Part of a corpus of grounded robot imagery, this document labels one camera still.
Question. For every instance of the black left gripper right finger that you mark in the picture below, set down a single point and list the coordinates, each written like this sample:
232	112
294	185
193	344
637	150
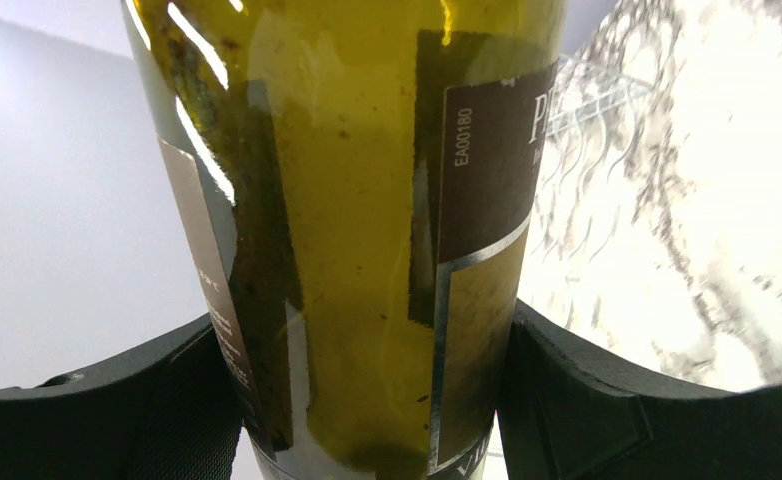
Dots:
570	409

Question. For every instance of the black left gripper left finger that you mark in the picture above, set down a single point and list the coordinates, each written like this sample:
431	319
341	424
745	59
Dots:
162	410

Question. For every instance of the green wine bottle white label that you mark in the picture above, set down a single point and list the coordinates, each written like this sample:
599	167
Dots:
355	180

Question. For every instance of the white wire wine rack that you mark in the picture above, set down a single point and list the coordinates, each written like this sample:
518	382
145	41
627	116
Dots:
592	135

